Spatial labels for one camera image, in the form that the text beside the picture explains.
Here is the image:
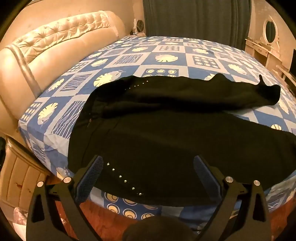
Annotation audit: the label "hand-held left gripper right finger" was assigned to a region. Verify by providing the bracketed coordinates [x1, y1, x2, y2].
[193, 155, 270, 241]

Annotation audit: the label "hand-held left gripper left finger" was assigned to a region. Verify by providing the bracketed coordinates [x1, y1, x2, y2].
[26, 155, 104, 241]

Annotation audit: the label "black pants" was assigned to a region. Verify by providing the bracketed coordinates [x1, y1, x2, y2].
[68, 74, 296, 207]

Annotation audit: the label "crumpled clear plastic bag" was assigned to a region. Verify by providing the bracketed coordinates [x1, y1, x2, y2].
[13, 205, 31, 226]

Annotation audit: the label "blue patterned bedsheet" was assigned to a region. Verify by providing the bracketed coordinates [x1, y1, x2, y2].
[18, 36, 296, 223]

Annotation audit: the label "white vanity with oval mirror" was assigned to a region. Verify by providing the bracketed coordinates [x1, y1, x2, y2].
[245, 15, 281, 67]

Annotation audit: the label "dark green curtain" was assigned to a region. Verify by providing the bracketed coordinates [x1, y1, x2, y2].
[142, 0, 252, 50]

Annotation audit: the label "small round desk fan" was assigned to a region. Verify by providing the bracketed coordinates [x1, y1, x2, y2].
[134, 19, 145, 32]

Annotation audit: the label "beige tufted bed frame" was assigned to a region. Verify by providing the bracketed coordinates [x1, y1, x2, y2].
[0, 10, 126, 214]

